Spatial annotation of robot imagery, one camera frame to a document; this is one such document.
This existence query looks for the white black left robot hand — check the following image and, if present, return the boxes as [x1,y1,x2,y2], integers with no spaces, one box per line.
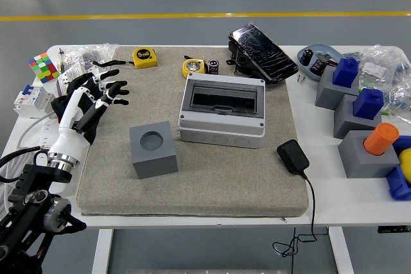
[48,69,130,161]

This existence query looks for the grey box with clear lid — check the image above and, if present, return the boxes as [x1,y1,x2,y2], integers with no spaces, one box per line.
[177,73,267,149]

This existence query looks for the white printed box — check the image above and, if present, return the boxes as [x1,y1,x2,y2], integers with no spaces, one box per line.
[57,61,110,95]

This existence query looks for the blue block battery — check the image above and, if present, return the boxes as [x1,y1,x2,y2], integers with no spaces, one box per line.
[332,57,360,88]
[353,87,385,120]

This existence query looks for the orange cylinder battery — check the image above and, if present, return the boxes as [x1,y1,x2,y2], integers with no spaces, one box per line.
[363,122,400,156]

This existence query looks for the white power strip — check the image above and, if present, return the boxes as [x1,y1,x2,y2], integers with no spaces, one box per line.
[29,119,71,197]

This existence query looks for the black cloth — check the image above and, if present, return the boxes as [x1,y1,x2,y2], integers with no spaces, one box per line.
[51,73,105,146]

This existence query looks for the white circuit breaker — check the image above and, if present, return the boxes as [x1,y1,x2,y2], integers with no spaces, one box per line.
[13,83,55,119]

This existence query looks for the large colourful puzzle cube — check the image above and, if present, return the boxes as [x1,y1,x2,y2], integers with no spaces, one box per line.
[28,52,60,84]

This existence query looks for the silver pen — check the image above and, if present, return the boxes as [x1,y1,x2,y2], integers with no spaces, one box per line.
[57,47,66,73]

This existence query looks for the grey block with round hole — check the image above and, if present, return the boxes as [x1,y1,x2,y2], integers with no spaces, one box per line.
[128,121,179,180]

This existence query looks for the clear plastic bag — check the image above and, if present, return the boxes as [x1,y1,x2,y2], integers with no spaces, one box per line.
[62,42,118,73]

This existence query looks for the white table leg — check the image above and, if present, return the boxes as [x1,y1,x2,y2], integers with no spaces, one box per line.
[91,228,113,274]
[328,226,356,274]

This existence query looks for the small yellow tape measure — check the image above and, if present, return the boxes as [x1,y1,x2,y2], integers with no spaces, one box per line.
[182,58,207,78]

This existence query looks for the grey-brown fabric mat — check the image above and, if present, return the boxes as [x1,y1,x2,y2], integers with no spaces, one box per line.
[76,45,310,223]

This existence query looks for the black device base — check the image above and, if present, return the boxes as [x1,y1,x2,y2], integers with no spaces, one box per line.
[226,39,267,79]

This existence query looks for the black power adapter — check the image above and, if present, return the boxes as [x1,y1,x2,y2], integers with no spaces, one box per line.
[276,139,311,175]

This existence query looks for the grey block holder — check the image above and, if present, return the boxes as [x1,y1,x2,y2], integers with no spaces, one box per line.
[333,93,383,140]
[337,130,401,179]
[315,65,360,110]

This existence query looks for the small metal part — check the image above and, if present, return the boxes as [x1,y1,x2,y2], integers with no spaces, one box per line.
[317,52,338,67]

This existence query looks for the blue-grey tray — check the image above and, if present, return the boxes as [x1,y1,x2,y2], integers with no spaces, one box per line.
[296,42,344,82]

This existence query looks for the clear bags of small parts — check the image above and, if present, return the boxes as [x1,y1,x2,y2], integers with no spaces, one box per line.
[343,44,411,117]

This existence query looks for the blue plastic bin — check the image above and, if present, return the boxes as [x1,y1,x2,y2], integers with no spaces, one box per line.
[385,135,411,201]

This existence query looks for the black table control panel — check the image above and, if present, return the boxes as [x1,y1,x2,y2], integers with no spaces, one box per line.
[377,225,411,234]

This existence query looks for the yellow round object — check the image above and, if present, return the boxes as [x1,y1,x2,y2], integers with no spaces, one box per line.
[398,148,411,188]

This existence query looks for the white power cable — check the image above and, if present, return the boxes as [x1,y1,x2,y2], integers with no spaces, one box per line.
[0,110,55,210]

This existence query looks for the yellow tape measure with strap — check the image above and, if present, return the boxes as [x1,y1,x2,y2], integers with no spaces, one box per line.
[92,47,159,69]

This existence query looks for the black adapter cord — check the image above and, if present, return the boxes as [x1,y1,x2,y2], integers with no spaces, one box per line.
[272,171,319,274]

